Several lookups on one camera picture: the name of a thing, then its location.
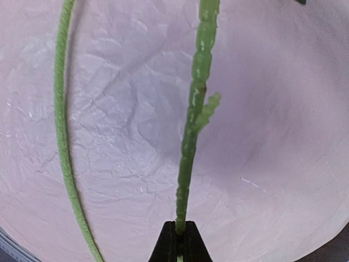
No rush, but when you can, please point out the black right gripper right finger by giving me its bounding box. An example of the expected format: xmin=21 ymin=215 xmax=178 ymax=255
xmin=181 ymin=221 xmax=212 ymax=262

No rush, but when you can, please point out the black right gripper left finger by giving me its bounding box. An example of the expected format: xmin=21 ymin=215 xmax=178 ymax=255
xmin=148 ymin=221 xmax=178 ymax=262

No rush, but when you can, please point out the pink wrapping paper sheet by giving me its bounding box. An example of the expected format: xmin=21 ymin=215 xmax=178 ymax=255
xmin=1 ymin=1 xmax=348 ymax=261

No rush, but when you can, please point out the pink fake flower stem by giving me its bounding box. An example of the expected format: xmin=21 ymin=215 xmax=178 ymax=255
xmin=175 ymin=1 xmax=221 ymax=235
xmin=53 ymin=1 xmax=104 ymax=261

